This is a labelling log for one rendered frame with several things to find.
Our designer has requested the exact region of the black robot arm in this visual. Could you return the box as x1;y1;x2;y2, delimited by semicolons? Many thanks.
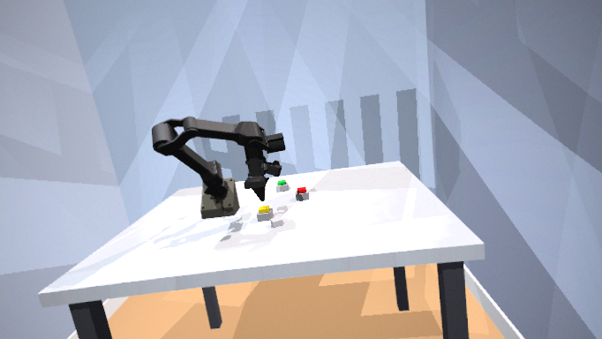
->
152;117;286;199

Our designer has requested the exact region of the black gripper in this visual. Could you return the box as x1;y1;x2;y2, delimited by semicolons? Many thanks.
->
244;155;269;201

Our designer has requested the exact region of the red button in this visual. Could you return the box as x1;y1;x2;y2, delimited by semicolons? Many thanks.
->
296;187;309;200

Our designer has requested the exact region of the green button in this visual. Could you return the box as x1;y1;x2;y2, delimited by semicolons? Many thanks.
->
276;180;289;192

